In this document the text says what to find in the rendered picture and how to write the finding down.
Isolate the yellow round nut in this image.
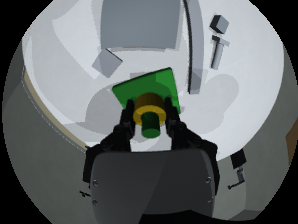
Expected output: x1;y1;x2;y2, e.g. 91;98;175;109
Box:
133;93;166;126

